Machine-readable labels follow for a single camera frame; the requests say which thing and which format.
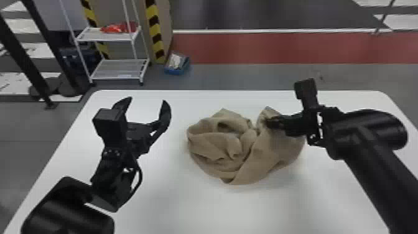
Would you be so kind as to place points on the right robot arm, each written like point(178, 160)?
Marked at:
point(372, 147)

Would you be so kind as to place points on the blue basket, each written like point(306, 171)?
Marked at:
point(177, 63)

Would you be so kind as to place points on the yellow black striped post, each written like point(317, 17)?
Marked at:
point(155, 29)
point(92, 19)

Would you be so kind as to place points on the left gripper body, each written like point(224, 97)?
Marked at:
point(138, 137)

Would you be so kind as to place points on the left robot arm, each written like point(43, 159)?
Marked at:
point(68, 209)

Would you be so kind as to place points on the red snack packet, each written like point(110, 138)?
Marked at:
point(118, 27)

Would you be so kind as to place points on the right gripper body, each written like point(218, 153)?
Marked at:
point(298, 124)

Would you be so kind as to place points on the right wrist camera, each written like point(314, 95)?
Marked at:
point(306, 93)

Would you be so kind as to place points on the beige towel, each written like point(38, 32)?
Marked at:
point(228, 147)

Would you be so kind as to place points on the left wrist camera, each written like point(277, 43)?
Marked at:
point(109, 125)

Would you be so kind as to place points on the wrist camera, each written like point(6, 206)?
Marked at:
point(306, 93)
point(109, 125)

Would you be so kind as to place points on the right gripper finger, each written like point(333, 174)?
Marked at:
point(276, 122)

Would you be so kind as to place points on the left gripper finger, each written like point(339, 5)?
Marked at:
point(165, 117)
point(124, 103)

